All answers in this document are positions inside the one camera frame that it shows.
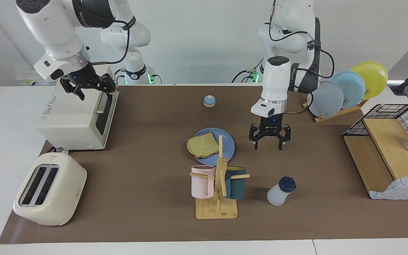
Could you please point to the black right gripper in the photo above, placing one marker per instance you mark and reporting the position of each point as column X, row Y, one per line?
column 83, row 78

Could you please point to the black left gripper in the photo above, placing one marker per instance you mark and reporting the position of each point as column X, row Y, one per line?
column 271, row 125

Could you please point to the squeeze bottle with navy cap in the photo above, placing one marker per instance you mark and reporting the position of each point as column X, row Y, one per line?
column 276, row 196

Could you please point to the toasted bread slice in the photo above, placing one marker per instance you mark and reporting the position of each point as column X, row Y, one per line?
column 202, row 145

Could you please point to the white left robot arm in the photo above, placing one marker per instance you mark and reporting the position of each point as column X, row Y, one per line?
column 275, row 81

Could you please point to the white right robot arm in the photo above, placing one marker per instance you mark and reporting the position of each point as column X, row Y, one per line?
column 55, row 32

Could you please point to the blue dinner plate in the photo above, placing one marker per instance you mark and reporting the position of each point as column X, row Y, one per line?
column 227, row 141

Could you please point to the grey plate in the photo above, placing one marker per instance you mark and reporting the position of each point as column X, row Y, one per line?
column 328, row 102

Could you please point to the wooden plate rack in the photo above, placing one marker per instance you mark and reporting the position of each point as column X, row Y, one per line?
column 335, row 115

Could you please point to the light blue plate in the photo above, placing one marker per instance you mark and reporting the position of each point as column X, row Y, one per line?
column 352, row 86

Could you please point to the yellow plate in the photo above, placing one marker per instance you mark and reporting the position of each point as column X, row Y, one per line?
column 374, row 76

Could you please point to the white toaster oven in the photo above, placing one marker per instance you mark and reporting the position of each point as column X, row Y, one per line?
column 73, row 117

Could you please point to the dark teal mug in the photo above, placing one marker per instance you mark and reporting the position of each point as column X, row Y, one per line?
column 237, row 187

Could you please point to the small blue wooden knob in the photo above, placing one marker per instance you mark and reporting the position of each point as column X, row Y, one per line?
column 209, row 102

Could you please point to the pink ribbed mug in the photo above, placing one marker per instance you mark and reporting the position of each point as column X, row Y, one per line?
column 200, row 184

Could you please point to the wooden mug tree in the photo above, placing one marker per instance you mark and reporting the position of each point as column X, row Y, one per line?
column 216, row 210

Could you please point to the cream two-slot toaster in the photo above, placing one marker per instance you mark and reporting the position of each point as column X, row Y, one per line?
column 62, row 198

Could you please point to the wooden shelf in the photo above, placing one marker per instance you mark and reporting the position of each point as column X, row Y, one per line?
column 391, row 148

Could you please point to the brown table mat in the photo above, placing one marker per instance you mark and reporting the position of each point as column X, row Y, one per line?
column 136, row 198

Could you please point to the white checked cloth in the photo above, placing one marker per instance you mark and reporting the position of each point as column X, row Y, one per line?
column 402, row 187

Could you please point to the white wall power box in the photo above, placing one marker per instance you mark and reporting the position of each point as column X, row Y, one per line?
column 27, row 78

